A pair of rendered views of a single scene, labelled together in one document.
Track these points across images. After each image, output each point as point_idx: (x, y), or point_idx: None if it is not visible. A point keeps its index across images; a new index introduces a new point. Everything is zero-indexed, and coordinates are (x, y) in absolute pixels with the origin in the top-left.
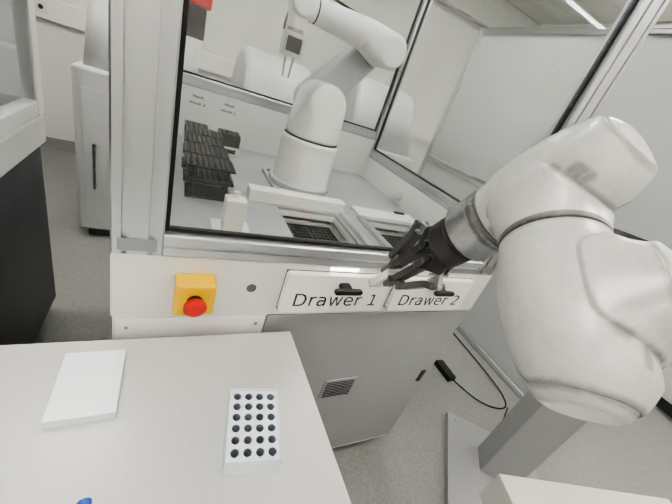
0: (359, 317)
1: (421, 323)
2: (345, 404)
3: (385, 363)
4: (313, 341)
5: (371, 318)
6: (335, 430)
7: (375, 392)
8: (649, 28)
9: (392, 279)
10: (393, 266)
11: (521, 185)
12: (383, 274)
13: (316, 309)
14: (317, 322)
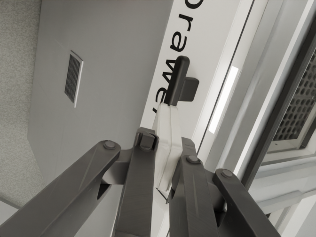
0: (135, 120)
1: (99, 220)
2: (58, 88)
3: (75, 150)
4: (128, 39)
5: (128, 141)
6: (43, 75)
7: (56, 130)
8: None
9: (140, 146)
10: (182, 166)
11: None
12: (171, 133)
13: (168, 33)
14: (150, 43)
